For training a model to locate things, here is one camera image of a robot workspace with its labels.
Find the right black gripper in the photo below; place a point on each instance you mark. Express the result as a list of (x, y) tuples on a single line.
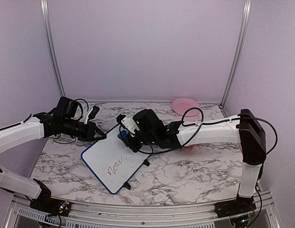
[(135, 147)]

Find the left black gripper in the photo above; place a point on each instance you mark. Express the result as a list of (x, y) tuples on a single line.
[(91, 128)]

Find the blue whiteboard eraser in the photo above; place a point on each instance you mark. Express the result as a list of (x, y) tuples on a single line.
[(123, 135)]

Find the small blue-framed whiteboard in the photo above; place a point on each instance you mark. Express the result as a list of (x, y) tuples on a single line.
[(112, 162)]

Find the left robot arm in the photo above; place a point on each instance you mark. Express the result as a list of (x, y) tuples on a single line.
[(60, 120)]

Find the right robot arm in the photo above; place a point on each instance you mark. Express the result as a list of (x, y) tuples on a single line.
[(146, 129)]

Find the pink plate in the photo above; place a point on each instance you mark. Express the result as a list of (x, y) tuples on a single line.
[(180, 105)]

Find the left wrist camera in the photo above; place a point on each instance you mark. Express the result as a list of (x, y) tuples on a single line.
[(90, 114)]

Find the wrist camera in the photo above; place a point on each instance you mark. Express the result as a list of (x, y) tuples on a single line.
[(90, 114), (128, 123)]

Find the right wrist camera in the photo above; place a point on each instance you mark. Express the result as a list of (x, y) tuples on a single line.
[(128, 123)]

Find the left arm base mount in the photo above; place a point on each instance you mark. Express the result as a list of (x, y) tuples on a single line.
[(52, 206)]

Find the front aluminium rail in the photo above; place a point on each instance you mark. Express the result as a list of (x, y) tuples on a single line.
[(95, 215)]

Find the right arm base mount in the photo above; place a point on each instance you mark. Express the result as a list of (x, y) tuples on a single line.
[(234, 207)]

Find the left aluminium frame post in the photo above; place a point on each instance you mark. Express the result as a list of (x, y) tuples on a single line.
[(51, 46)]

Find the aluminium frame post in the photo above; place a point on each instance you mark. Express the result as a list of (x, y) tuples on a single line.
[(239, 48), (51, 46)]

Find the right aluminium frame post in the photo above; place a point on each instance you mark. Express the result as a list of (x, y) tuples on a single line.
[(239, 48)]

